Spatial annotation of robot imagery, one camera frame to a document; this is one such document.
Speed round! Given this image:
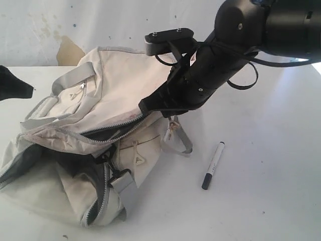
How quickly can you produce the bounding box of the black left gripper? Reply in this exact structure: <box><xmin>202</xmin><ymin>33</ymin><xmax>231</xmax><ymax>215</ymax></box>
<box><xmin>1</xmin><ymin>65</ymin><xmax>34</xmax><ymax>101</ymax></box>

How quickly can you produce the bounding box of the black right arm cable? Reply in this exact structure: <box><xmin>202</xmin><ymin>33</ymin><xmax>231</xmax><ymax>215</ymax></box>
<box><xmin>155</xmin><ymin>41</ymin><xmax>321</xmax><ymax>90</ymax></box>

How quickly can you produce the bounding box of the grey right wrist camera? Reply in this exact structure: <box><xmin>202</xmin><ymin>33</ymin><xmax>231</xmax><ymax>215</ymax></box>
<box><xmin>144</xmin><ymin>28</ymin><xmax>197</xmax><ymax>56</ymax></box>

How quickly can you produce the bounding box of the white fabric backpack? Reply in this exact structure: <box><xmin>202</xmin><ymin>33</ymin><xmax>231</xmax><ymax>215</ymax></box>
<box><xmin>1</xmin><ymin>47</ymin><xmax>193</xmax><ymax>227</ymax></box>

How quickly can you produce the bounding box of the white marker with black cap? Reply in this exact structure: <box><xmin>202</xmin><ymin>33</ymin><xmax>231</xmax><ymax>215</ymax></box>
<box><xmin>202</xmin><ymin>142</ymin><xmax>225</xmax><ymax>190</ymax></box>

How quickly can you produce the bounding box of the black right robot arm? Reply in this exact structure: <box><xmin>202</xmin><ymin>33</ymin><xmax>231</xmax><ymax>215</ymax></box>
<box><xmin>138</xmin><ymin>1</ymin><xmax>320</xmax><ymax>117</ymax></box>

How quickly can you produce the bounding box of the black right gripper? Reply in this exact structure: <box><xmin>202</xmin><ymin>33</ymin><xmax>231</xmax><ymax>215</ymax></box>
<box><xmin>138</xmin><ymin>46</ymin><xmax>253</xmax><ymax>118</ymax></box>

